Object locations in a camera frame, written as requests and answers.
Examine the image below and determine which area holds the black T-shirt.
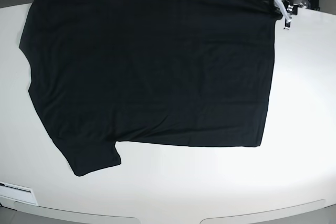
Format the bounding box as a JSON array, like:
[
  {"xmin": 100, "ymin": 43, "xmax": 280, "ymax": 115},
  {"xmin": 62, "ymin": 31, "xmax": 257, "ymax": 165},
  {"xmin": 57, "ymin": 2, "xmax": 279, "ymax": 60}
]
[{"xmin": 19, "ymin": 0, "xmax": 282, "ymax": 176}]

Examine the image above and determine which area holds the white label plate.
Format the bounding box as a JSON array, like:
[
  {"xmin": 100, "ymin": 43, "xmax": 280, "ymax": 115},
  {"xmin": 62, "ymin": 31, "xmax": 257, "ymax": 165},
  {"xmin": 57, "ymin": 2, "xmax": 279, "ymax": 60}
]
[{"xmin": 1, "ymin": 182, "xmax": 38, "ymax": 206}]

